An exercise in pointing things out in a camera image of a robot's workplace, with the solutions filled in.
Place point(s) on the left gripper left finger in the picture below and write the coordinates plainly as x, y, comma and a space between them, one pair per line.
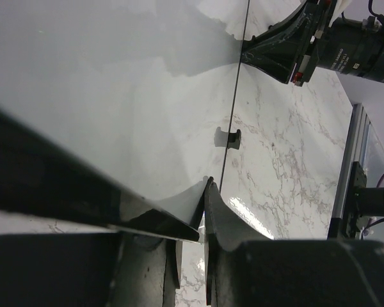
88, 269

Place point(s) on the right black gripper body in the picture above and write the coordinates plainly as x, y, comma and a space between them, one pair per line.
290, 50

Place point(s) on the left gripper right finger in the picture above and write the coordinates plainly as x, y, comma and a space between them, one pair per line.
245, 268

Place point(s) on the black framed whiteboard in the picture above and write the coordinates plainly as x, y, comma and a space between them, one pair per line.
137, 89

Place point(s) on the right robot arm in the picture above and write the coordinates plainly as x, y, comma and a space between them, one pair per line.
354, 47

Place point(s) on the aluminium front rail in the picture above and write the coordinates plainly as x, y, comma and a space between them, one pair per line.
354, 151

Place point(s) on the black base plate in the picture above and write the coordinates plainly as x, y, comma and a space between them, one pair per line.
344, 222

